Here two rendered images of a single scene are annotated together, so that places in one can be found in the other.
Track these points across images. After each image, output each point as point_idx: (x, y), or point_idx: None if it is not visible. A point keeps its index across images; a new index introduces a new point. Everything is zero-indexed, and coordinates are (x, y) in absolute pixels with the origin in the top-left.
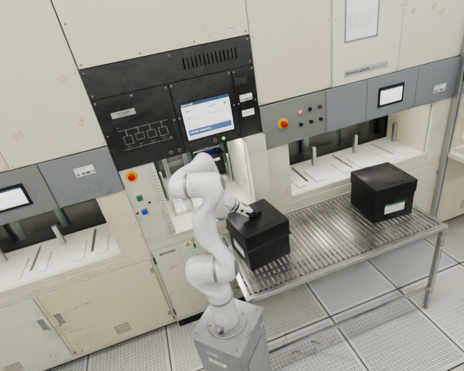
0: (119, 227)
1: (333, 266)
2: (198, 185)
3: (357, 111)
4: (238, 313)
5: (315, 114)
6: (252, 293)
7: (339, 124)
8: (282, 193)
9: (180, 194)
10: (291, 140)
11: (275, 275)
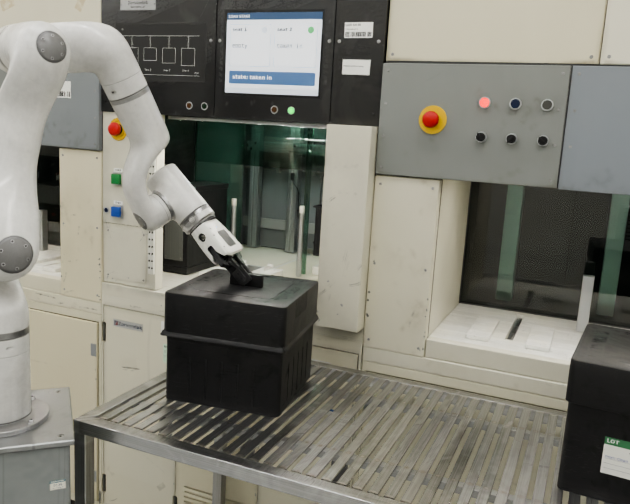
0: (73, 222)
1: (303, 479)
2: (9, 32)
3: None
4: (29, 417)
5: (530, 124)
6: (103, 417)
7: (604, 179)
8: (399, 315)
9: None
10: (447, 173)
11: (182, 423)
